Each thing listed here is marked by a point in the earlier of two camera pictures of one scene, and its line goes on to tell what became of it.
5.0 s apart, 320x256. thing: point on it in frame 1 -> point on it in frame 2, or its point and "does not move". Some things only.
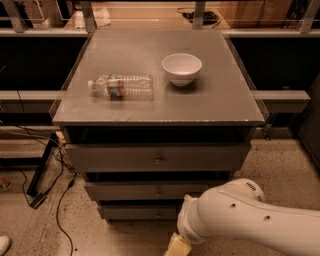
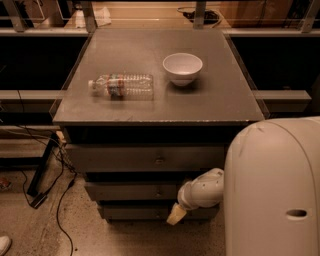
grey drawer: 145,190 does not move
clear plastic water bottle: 130,87 does not move
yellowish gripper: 188,230 -> 183,201
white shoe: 4,244 does not move
